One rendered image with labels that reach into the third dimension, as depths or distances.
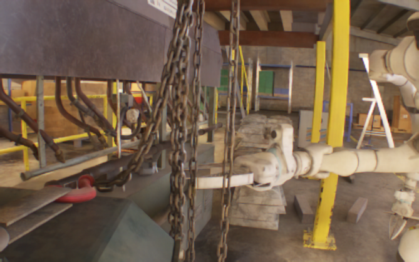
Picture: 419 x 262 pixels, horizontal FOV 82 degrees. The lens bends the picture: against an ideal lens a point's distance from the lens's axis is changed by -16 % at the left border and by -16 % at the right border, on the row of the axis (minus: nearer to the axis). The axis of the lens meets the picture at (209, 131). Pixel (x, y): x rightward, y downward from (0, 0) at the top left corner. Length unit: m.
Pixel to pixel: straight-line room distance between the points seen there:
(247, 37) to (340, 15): 2.16
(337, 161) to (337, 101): 1.16
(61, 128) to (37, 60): 4.43
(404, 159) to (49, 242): 0.79
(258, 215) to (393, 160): 1.56
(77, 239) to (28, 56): 0.55
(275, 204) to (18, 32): 1.97
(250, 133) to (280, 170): 3.36
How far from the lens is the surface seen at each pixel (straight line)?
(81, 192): 0.38
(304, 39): 3.85
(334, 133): 1.88
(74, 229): 0.35
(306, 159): 0.68
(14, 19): 0.78
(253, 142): 3.96
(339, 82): 1.87
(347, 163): 0.74
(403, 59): 1.04
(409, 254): 1.61
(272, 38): 3.87
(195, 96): 0.51
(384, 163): 0.80
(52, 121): 5.35
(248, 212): 2.24
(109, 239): 0.33
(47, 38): 0.83
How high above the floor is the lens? 1.00
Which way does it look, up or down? 8 degrees down
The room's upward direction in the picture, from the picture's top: 3 degrees clockwise
